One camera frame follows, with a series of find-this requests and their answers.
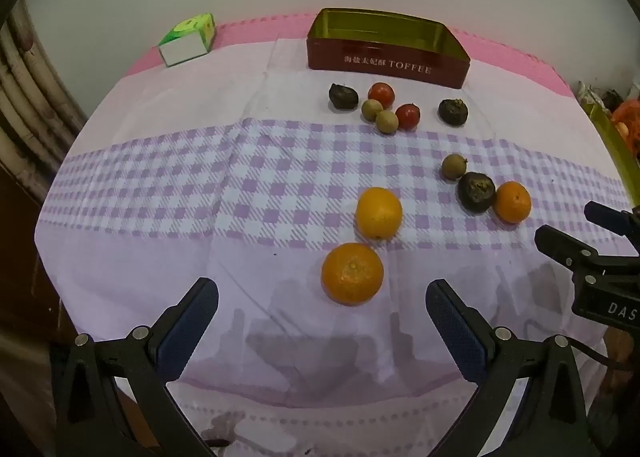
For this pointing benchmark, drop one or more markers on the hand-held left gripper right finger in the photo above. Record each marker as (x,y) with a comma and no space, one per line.
(455,327)

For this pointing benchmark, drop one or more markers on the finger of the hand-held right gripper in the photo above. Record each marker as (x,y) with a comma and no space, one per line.
(607,216)
(565,246)

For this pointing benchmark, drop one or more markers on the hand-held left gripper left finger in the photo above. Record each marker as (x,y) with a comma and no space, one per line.
(192,327)

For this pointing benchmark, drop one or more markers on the orange mandarin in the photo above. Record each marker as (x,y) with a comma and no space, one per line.
(352,274)
(512,202)
(378,214)

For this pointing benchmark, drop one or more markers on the dark water chestnut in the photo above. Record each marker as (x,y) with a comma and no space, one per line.
(343,97)
(453,112)
(476,193)

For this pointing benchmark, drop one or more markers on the tan longan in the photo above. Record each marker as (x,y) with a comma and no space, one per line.
(371,110)
(454,167)
(387,122)

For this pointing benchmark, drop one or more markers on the red cherry tomato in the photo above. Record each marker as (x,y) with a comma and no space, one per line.
(382,94)
(408,117)

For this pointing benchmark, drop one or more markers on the red metal tin box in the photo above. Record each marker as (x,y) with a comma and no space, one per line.
(385,64)

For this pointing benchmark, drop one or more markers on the gold metal tray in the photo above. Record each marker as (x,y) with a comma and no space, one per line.
(607,133)

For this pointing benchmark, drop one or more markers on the orange bag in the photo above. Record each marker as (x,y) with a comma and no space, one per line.
(628,119)

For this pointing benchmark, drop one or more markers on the purple checked tablecloth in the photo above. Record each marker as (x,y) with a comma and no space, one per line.
(200,187)

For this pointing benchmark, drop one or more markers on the dark wooden furniture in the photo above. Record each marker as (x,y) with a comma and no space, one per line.
(20,247)

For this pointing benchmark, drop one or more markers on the green tissue box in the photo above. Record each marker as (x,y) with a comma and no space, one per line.
(182,49)

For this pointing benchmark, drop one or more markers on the pink mat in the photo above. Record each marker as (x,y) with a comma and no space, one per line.
(240,32)

